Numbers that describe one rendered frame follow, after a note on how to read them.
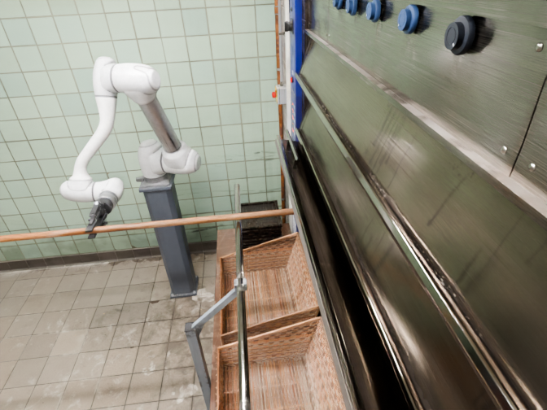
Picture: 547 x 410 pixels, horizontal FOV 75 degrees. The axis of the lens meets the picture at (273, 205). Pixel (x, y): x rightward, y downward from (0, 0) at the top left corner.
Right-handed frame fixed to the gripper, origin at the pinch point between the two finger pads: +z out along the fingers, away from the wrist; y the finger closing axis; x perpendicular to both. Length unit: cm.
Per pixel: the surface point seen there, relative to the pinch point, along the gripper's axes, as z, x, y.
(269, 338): 34, -74, 44
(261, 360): 34, -69, 60
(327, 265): 60, -91, -22
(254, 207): -61, -73, 37
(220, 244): -56, -48, 62
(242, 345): 65, -64, 2
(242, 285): 41, -65, 2
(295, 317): 27, -86, 40
